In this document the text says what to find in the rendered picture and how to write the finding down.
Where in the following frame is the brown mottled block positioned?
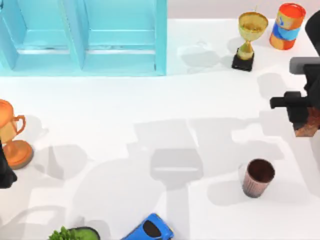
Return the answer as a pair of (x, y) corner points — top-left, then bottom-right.
(294, 106), (320, 138)

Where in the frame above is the orange and blue can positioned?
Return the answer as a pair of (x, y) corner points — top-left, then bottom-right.
(268, 2), (307, 51)

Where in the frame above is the brown cup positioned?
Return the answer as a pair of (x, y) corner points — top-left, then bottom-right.
(241, 158), (276, 199)

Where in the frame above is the gold trophy with black base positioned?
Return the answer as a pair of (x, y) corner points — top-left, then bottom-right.
(231, 11), (270, 73)

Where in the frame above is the blue toy car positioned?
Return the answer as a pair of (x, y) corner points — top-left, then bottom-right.
(121, 212), (175, 240)

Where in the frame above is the light blue rack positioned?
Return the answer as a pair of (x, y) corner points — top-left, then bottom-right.
(0, 0), (168, 77)

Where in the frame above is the green plant in dark pot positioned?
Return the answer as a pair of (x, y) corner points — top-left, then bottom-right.
(47, 225), (101, 240)

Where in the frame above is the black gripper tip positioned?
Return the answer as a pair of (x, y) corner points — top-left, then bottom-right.
(0, 139), (18, 190)

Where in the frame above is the orange trophy with handles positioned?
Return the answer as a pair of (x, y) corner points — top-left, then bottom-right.
(0, 99), (34, 171)

